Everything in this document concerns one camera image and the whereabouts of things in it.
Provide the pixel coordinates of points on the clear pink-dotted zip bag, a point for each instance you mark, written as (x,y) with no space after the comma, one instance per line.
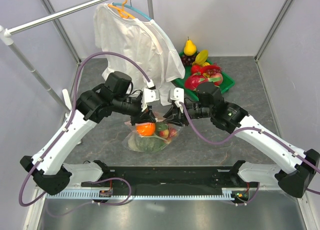
(133,132)

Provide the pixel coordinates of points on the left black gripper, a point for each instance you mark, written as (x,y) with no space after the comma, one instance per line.
(141,117)

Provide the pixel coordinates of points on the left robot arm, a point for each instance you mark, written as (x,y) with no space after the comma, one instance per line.
(48,167)

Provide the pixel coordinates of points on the yellow pear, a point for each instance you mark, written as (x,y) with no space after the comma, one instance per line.
(190,48)

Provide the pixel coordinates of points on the pink peach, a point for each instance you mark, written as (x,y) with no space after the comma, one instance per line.
(217,79)

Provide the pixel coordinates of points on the dark purple grapes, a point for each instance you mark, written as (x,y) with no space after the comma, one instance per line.
(187,60)

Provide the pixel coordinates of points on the teal clothes hanger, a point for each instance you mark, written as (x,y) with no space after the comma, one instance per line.
(140,14)

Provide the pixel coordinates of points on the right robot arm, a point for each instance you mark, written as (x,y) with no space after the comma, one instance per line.
(293,168)

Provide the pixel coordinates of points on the green lettuce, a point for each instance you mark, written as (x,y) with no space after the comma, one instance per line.
(132,144)

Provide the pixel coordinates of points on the red grape bunch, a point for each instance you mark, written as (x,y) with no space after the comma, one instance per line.
(211,72)

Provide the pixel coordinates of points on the orange fruit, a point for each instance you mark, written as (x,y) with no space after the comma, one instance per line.
(145,129)

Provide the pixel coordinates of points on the green melon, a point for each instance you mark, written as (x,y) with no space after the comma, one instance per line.
(149,144)

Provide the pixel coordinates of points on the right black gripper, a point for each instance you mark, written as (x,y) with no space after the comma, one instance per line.
(175,112)

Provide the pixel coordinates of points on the white t-shirt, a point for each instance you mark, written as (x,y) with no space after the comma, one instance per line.
(143,42)

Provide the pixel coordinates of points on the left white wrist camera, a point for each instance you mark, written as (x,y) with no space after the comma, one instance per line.
(150,95)

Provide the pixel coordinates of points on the pink dragon fruit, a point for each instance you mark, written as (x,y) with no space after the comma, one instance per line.
(194,80)

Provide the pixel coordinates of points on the red pepper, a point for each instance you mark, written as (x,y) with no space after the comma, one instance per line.
(203,69)

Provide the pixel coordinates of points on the white metal clothes rack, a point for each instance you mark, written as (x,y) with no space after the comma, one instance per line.
(28,114)

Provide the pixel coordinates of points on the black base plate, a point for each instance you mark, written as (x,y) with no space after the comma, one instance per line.
(178,179)

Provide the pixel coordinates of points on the light blue cable duct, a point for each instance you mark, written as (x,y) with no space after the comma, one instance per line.
(97,194)

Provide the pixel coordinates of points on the yellow star fruit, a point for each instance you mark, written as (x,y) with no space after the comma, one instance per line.
(201,58)

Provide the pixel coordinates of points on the orange clothes hanger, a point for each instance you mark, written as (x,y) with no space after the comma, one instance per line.
(121,10)

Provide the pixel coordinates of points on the red lychee bunch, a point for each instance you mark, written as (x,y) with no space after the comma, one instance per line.
(165,131)

